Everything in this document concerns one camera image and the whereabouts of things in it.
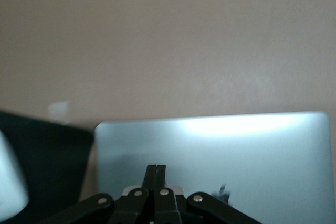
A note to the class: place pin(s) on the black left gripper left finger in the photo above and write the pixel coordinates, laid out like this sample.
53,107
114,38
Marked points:
134,203

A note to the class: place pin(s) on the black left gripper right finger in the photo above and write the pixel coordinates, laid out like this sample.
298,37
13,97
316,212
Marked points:
165,205

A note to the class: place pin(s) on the silver laptop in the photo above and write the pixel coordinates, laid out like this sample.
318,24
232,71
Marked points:
236,155

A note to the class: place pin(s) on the black mouse pad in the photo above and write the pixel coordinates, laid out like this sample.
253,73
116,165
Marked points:
52,169

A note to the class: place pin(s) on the white computer mouse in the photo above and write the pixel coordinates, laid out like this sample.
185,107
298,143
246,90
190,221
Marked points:
10,182

